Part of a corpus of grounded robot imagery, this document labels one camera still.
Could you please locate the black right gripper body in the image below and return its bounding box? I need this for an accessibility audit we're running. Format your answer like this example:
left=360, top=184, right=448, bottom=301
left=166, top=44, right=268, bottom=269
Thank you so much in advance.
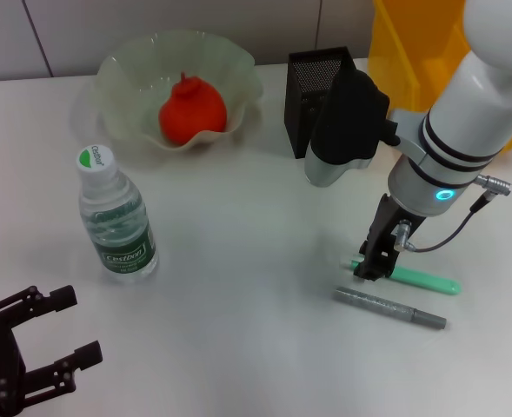
left=366, top=192, right=426, bottom=262

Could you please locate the mint green highlighter pen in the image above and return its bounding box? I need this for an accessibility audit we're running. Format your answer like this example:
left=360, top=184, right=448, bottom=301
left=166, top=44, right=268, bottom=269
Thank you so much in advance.
left=346, top=258, right=462, bottom=296

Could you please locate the clear green-label water bottle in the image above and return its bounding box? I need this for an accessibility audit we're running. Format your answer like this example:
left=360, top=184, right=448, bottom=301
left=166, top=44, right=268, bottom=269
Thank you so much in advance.
left=75, top=142, right=160, bottom=286

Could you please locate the red-orange toy orange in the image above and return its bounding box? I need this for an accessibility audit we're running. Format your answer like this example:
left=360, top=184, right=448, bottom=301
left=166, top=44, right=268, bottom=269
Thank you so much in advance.
left=157, top=71, right=229, bottom=147

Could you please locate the grey marker pen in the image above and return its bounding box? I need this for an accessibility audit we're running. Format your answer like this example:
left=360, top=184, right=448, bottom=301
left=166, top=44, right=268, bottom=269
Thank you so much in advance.
left=333, top=285, right=448, bottom=331

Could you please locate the black mesh pen holder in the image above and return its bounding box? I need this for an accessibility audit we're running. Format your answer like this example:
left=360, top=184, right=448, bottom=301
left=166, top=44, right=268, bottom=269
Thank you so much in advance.
left=283, top=46, right=356, bottom=160

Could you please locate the translucent green wavy fruit plate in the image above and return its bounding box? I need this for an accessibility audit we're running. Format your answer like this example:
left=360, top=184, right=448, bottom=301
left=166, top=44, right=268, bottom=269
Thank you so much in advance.
left=96, top=29, right=264, bottom=153

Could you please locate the yellow plastic bin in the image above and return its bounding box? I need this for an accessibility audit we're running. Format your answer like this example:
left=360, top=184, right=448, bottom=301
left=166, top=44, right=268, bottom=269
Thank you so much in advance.
left=367, top=0, right=512, bottom=151

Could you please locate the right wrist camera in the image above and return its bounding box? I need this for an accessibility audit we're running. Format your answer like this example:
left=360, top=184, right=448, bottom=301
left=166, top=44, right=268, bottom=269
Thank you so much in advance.
left=303, top=69, right=400, bottom=188

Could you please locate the right arm cable with plugs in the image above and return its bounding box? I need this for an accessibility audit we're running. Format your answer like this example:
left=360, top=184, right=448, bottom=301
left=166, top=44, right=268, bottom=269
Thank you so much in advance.
left=392, top=173, right=512, bottom=254

